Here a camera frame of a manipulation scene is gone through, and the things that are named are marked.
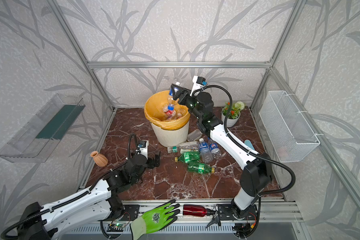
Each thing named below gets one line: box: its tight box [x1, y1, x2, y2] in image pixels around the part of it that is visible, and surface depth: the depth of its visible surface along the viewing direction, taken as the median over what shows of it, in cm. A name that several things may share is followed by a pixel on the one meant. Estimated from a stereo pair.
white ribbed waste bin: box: [151, 120, 190, 147], surface depth 88 cm
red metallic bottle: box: [182, 204, 215, 217], surface depth 72 cm
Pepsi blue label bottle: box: [207, 137, 222, 159], surface depth 94 cm
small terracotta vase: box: [90, 151, 109, 167], surface depth 86 cm
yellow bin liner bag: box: [144, 90, 191, 130], surface depth 82 cm
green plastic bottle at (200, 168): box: [187, 162, 216, 175], surface depth 86 cm
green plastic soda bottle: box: [174, 151, 200, 164], surface depth 93 cm
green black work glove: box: [130, 199, 181, 240], surface depth 72 cm
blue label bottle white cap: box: [199, 137, 214, 164], surface depth 93 cm
